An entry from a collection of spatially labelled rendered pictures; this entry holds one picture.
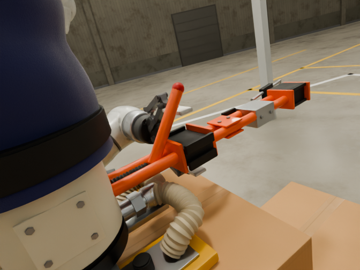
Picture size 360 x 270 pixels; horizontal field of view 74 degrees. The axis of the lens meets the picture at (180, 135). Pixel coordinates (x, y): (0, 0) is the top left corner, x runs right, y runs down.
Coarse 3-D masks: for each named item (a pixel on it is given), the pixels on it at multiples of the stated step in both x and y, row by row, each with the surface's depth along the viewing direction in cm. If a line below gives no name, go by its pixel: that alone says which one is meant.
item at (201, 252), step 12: (156, 240) 41; (192, 240) 39; (144, 252) 35; (156, 252) 38; (192, 252) 36; (204, 252) 37; (216, 252) 36; (132, 264) 34; (144, 264) 33; (156, 264) 36; (168, 264) 36; (180, 264) 35; (192, 264) 35; (204, 264) 35
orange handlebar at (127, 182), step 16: (272, 96) 64; (240, 112) 57; (224, 128) 50; (240, 128) 52; (144, 160) 44; (160, 160) 42; (176, 160) 43; (112, 176) 41; (128, 176) 39; (144, 176) 40
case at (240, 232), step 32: (192, 192) 55; (224, 192) 53; (160, 224) 48; (224, 224) 44; (256, 224) 42; (288, 224) 41; (128, 256) 42; (224, 256) 38; (256, 256) 36; (288, 256) 35
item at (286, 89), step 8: (272, 88) 64; (280, 88) 63; (288, 88) 61; (296, 88) 61; (304, 88) 64; (280, 96) 62; (288, 96) 60; (296, 96) 62; (304, 96) 65; (288, 104) 61; (296, 104) 62
